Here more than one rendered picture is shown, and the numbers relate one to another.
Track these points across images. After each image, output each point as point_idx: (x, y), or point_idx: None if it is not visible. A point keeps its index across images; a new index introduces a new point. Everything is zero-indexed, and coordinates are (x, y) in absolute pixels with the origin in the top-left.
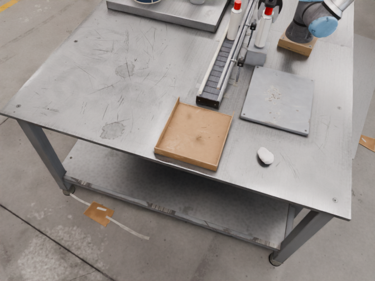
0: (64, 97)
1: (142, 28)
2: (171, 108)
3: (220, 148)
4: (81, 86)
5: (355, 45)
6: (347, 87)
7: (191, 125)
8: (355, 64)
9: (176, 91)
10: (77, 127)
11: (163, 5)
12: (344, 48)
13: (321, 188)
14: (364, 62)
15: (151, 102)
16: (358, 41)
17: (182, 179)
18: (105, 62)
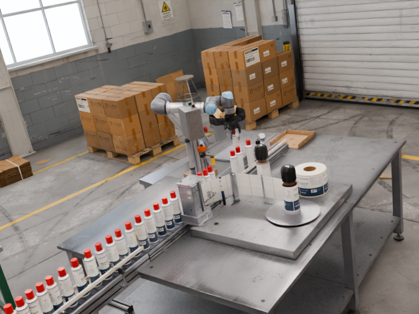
0: (368, 146)
1: None
2: (303, 146)
3: (281, 137)
4: (359, 150)
5: (162, 177)
6: None
7: (293, 142)
8: (175, 168)
9: (298, 152)
10: (356, 138)
11: None
12: (171, 175)
13: (243, 133)
14: (168, 169)
15: (315, 147)
16: (156, 179)
17: None
18: (346, 160)
